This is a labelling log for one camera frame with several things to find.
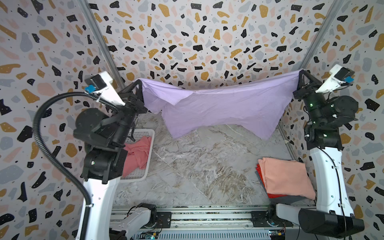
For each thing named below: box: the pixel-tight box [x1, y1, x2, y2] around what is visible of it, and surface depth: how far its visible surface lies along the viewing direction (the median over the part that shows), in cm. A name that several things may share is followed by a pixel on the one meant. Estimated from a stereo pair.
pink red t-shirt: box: [122, 136, 152, 178], surface depth 90 cm
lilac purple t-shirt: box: [135, 69, 303, 140], surface depth 71 cm
